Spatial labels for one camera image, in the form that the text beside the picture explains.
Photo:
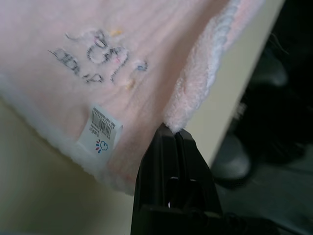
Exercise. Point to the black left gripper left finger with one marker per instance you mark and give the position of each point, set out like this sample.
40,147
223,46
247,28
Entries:
156,166

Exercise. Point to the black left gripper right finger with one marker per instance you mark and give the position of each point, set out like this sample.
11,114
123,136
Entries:
193,169

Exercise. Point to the pink towel with embroidery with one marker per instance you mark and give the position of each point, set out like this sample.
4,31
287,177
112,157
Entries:
73,98

